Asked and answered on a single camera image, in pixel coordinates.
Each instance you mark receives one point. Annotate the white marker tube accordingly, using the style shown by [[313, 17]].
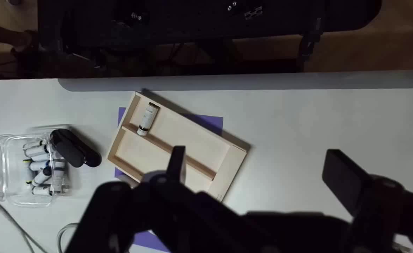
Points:
[[33, 144], [47, 190], [36, 166]]

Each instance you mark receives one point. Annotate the clear plastic container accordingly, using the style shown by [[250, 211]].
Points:
[[35, 173]]

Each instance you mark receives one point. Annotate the purple paper sheet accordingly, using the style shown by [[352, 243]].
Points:
[[147, 242]]

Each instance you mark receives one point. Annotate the wooden divided tray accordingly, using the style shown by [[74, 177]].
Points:
[[210, 161]]

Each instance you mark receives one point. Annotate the black stapler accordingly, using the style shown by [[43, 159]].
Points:
[[76, 149]]

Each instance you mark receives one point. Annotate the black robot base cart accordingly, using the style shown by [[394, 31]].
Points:
[[92, 30]]

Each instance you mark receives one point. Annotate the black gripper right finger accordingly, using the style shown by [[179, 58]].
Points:
[[362, 194]]

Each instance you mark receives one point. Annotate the white tube in tray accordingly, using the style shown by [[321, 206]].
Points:
[[147, 118]]

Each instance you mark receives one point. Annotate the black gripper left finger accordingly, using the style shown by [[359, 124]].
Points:
[[175, 169]]

